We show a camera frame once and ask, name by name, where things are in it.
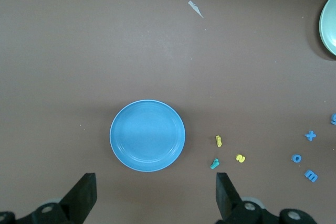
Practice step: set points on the pale green plate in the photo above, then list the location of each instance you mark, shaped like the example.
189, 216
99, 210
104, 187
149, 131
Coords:
329, 24

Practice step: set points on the teal foam letter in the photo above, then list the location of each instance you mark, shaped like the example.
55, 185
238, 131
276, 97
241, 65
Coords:
214, 164

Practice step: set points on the blue plate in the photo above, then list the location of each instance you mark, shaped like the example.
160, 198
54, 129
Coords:
147, 134

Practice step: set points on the blue foam letter m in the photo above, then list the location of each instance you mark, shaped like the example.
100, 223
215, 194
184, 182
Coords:
311, 175

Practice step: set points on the yellow foam letter s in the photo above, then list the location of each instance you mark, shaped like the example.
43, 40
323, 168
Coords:
240, 158

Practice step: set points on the blue foam letter x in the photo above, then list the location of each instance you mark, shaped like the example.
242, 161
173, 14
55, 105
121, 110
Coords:
310, 135

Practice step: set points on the blue foam letter g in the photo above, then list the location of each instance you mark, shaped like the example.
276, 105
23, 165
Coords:
334, 119

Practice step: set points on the blue foam letter o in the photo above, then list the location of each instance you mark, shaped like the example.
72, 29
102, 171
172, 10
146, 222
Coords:
293, 158

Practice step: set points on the brown table cover sheet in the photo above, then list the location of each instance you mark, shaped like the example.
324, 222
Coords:
78, 51

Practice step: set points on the small grey tape scrap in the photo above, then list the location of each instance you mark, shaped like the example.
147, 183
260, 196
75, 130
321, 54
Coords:
194, 7

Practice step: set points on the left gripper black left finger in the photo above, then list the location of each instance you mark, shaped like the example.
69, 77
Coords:
78, 197

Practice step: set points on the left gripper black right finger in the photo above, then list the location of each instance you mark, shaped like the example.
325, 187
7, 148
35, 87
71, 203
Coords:
228, 200

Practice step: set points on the yellow foam letter k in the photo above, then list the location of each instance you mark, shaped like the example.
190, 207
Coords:
219, 141

